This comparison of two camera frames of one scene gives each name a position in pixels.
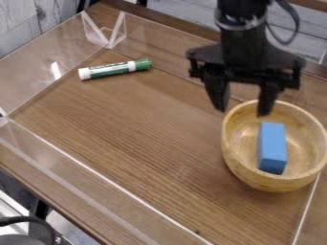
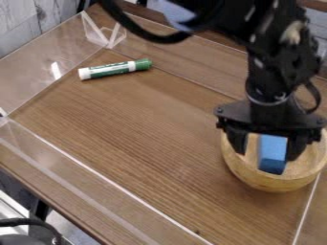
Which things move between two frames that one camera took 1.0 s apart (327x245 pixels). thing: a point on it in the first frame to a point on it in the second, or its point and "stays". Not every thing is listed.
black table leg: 42,210 stays
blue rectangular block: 272,147 stays
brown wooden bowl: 305,146 stays
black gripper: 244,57 to 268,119
